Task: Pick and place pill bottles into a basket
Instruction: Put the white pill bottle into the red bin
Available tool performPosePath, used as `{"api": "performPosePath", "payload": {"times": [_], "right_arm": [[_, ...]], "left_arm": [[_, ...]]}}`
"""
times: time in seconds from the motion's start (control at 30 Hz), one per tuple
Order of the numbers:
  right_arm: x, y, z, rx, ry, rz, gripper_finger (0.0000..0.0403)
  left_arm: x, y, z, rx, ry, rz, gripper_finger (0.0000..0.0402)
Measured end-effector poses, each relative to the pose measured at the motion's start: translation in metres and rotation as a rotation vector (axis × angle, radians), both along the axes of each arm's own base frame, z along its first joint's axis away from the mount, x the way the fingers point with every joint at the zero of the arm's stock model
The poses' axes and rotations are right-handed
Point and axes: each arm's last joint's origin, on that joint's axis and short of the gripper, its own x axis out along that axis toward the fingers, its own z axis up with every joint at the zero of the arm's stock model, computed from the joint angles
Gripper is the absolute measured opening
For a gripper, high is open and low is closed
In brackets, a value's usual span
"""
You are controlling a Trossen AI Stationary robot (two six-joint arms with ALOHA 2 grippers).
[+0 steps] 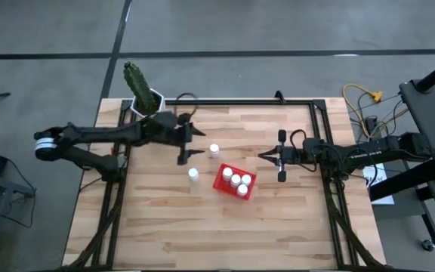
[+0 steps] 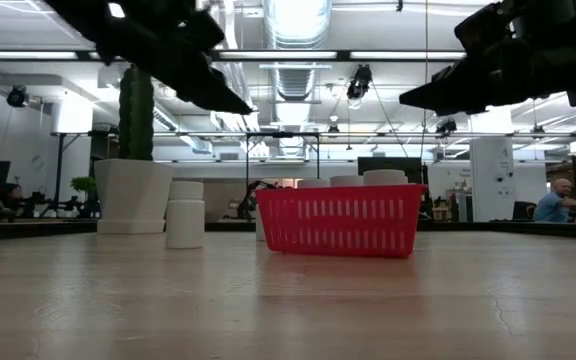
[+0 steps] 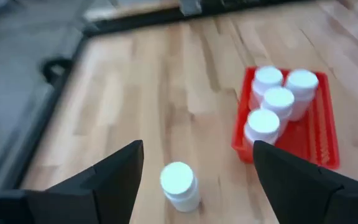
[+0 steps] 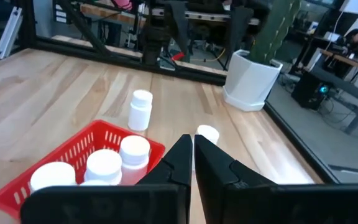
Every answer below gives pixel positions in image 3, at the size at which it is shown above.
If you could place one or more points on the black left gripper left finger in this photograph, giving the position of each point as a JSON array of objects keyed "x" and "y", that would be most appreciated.
[{"x": 89, "y": 202}]

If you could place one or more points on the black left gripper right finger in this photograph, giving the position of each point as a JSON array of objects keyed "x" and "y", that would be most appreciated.
[{"x": 306, "y": 199}]

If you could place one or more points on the white pill bottle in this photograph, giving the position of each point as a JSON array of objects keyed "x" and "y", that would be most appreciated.
[
  {"x": 261, "y": 123},
  {"x": 267, "y": 77},
  {"x": 182, "y": 193},
  {"x": 301, "y": 82},
  {"x": 278, "y": 99}
]

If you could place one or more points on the red plastic mesh basket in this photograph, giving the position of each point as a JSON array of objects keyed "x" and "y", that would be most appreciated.
[{"x": 315, "y": 140}]

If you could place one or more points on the black aluminium table frame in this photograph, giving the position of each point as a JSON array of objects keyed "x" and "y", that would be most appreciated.
[{"x": 40, "y": 124}]

